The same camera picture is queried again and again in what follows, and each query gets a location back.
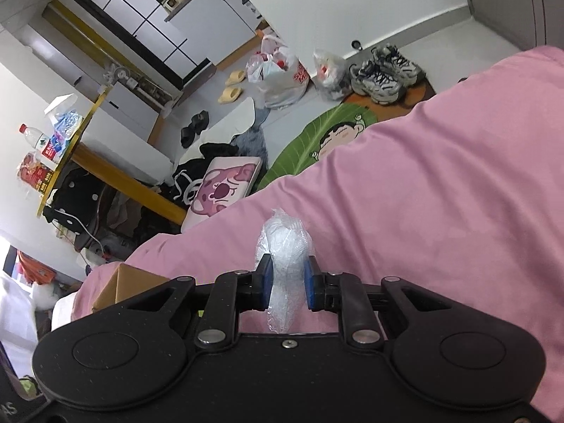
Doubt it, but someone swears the red snack packet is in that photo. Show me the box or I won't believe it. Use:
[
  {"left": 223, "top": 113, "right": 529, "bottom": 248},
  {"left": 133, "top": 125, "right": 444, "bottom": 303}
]
[{"left": 18, "top": 152, "right": 56, "bottom": 195}]

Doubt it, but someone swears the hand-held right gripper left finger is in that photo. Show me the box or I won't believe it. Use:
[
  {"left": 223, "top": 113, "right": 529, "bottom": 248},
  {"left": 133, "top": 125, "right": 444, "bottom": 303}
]
[{"left": 118, "top": 253, "right": 275, "bottom": 347}]

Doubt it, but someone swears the brown cardboard box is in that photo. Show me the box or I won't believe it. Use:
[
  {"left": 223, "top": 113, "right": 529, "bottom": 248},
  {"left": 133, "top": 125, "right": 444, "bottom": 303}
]
[{"left": 92, "top": 263, "right": 170, "bottom": 313}]

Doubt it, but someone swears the grey wardrobe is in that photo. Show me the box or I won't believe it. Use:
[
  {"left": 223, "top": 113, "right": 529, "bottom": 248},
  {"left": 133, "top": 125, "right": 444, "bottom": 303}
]
[{"left": 456, "top": 0, "right": 564, "bottom": 51}]

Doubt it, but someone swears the clear water bottle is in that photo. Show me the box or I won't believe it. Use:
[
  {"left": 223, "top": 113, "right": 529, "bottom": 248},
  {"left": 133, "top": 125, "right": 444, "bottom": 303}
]
[{"left": 18, "top": 123, "right": 65, "bottom": 164}]

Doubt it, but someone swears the white plush toy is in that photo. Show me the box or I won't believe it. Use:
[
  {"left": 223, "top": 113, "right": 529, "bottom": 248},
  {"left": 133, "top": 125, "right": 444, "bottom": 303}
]
[{"left": 31, "top": 282, "right": 65, "bottom": 309}]

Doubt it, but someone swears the black framed sliding door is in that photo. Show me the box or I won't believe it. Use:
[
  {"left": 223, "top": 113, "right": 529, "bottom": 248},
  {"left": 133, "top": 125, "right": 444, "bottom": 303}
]
[{"left": 73, "top": 0, "right": 216, "bottom": 91}]

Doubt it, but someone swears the pink cartoon cushion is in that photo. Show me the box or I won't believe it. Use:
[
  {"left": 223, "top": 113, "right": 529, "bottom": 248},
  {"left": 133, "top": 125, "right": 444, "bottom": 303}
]
[{"left": 182, "top": 155, "right": 264, "bottom": 232}]

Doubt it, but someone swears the white kitchen cabinet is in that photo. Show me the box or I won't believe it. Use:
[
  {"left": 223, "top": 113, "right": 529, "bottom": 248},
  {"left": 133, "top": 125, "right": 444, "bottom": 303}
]
[{"left": 165, "top": 0, "right": 265, "bottom": 67}]

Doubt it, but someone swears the black clothes pile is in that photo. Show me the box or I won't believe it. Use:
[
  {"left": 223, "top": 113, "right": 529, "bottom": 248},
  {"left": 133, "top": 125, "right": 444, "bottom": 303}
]
[{"left": 170, "top": 142, "right": 241, "bottom": 208}]

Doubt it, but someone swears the blue patterned packet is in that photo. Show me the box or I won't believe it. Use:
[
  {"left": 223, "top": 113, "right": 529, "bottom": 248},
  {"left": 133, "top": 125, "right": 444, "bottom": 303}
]
[{"left": 50, "top": 112, "right": 84, "bottom": 151}]

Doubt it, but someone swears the white floor mat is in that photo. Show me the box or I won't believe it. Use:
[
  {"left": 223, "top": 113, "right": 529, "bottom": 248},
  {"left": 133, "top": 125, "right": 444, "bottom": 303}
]
[{"left": 207, "top": 96, "right": 258, "bottom": 142}]

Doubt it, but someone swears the white roll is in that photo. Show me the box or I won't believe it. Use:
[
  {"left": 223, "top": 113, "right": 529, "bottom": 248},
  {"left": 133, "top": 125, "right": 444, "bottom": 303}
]
[{"left": 256, "top": 208, "right": 317, "bottom": 335}]

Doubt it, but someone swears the yellow table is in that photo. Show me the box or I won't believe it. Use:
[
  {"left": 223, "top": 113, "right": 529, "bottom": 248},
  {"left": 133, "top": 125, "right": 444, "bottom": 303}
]
[{"left": 37, "top": 86, "right": 188, "bottom": 225}]

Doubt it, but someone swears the white bedding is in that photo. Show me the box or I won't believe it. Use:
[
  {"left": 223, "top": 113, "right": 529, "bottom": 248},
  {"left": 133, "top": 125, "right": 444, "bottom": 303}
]
[{"left": 0, "top": 273, "right": 58, "bottom": 349}]

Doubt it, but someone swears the green leaf cartoon mat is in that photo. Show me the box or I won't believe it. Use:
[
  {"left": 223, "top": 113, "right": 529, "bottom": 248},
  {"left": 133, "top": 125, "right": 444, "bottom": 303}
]
[{"left": 258, "top": 75, "right": 437, "bottom": 192}]

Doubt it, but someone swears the large white plastic bag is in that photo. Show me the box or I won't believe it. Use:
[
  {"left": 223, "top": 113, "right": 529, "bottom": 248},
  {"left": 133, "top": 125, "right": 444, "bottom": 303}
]
[{"left": 246, "top": 33, "right": 311, "bottom": 110}]

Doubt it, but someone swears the orange cloth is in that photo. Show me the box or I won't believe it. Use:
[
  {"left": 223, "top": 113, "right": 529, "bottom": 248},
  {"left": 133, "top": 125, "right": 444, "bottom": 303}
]
[{"left": 15, "top": 249, "right": 58, "bottom": 285}]

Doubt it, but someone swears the pink bedsheet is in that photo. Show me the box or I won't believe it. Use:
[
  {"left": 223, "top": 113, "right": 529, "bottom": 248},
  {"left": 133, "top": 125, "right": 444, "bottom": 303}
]
[{"left": 70, "top": 46, "right": 564, "bottom": 415}]

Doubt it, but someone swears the grey sneaker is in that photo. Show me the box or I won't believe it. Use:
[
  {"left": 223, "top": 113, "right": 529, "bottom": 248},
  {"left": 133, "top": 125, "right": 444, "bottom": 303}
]
[
  {"left": 372, "top": 44, "right": 426, "bottom": 86},
  {"left": 350, "top": 59, "right": 406, "bottom": 106}
]

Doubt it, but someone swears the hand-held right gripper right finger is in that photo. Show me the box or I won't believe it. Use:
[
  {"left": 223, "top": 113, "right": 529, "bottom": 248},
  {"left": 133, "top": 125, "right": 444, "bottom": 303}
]
[{"left": 304, "top": 256, "right": 447, "bottom": 347}]

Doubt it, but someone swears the white low cabinet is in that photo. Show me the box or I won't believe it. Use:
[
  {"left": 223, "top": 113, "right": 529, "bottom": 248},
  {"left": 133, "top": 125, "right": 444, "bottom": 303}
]
[{"left": 86, "top": 84, "right": 177, "bottom": 177}]

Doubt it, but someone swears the black polka dot bag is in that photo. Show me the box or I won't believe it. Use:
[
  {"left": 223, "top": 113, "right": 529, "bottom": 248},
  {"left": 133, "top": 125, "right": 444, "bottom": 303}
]
[{"left": 43, "top": 172, "right": 104, "bottom": 234}]

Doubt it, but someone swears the small clear plastic bag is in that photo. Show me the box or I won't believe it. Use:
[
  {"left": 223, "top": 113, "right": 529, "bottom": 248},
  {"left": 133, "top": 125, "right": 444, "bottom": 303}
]
[{"left": 313, "top": 50, "right": 349, "bottom": 102}]

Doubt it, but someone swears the white cable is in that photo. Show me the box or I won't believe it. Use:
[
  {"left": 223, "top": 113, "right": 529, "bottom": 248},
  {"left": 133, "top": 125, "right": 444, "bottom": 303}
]
[{"left": 53, "top": 209, "right": 102, "bottom": 252}]

